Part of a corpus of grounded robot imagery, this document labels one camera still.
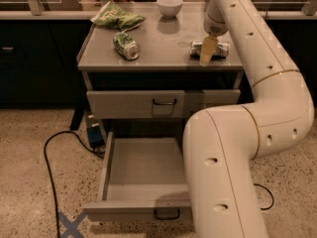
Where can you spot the white ceramic bowl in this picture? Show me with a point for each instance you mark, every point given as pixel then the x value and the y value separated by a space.
pixel 169 8

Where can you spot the blue power box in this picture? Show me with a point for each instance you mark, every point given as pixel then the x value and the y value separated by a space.
pixel 94 135

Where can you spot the grey metal drawer cabinet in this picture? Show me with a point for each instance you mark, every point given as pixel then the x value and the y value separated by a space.
pixel 158 127

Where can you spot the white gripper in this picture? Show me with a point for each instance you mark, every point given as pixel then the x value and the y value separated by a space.
pixel 215 26

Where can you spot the open grey middle drawer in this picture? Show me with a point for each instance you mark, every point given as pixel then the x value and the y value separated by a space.
pixel 142 178

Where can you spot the closed grey upper drawer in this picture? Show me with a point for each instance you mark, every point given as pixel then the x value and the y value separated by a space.
pixel 135 104

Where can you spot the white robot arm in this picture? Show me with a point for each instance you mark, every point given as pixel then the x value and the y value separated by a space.
pixel 219 142

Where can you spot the green soda can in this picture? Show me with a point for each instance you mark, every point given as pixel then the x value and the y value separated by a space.
pixel 126 46

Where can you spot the dark counter cabinet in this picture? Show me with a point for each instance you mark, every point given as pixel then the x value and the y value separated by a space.
pixel 39 68

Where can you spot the green chip bag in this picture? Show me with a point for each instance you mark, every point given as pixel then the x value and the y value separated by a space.
pixel 114 17

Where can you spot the blue tape cross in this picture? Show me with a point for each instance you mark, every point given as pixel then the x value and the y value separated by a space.
pixel 71 227

